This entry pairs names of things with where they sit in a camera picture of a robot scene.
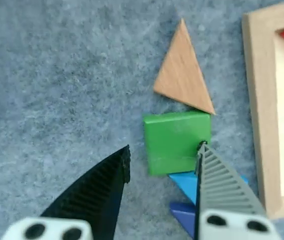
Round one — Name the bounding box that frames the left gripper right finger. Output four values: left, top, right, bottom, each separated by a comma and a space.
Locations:
193, 140, 282, 240

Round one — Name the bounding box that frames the light blue triangle tangram piece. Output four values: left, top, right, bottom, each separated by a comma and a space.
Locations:
168, 171, 250, 206

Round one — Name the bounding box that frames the natural wood triangle tangram piece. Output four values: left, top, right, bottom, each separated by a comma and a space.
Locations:
152, 17, 217, 116

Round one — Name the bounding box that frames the green square tangram piece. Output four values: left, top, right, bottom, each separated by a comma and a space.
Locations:
143, 110, 212, 176

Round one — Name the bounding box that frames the square wooden tray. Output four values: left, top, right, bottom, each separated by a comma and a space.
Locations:
241, 1, 284, 220

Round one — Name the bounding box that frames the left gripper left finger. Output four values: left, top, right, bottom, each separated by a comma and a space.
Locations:
0, 144, 132, 240

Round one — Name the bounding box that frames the dark blue tangram piece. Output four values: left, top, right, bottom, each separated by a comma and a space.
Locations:
169, 201, 197, 239

